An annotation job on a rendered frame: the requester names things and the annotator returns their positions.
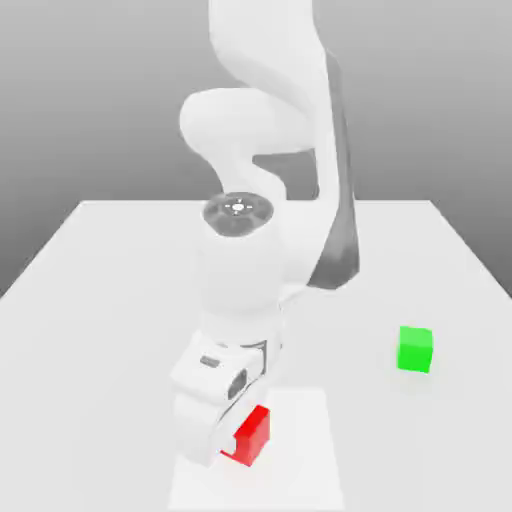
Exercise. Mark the small green cube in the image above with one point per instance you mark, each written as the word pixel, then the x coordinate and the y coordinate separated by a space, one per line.
pixel 415 350

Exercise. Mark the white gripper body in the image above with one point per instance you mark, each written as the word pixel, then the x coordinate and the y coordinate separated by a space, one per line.
pixel 196 432

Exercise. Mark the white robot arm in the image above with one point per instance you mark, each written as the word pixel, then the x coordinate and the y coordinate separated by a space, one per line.
pixel 240 272

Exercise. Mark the small red cube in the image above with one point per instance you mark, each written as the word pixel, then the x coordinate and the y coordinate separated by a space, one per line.
pixel 252 436

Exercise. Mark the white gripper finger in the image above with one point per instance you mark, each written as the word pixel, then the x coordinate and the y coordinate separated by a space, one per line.
pixel 228 446

